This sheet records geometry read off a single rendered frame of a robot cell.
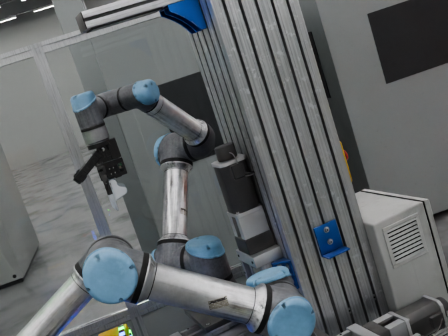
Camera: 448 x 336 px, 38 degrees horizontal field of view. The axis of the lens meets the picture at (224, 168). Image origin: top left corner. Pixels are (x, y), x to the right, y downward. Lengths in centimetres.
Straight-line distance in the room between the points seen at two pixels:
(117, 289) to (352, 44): 391
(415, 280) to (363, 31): 333
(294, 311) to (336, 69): 368
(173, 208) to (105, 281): 84
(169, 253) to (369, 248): 65
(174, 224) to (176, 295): 77
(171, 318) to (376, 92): 304
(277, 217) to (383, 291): 42
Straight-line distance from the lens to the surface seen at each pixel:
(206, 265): 209
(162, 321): 262
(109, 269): 142
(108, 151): 199
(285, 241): 183
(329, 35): 503
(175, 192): 224
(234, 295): 149
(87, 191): 247
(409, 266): 200
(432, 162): 540
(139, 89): 195
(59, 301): 162
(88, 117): 196
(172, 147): 229
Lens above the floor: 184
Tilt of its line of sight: 10 degrees down
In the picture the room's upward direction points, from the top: 18 degrees counter-clockwise
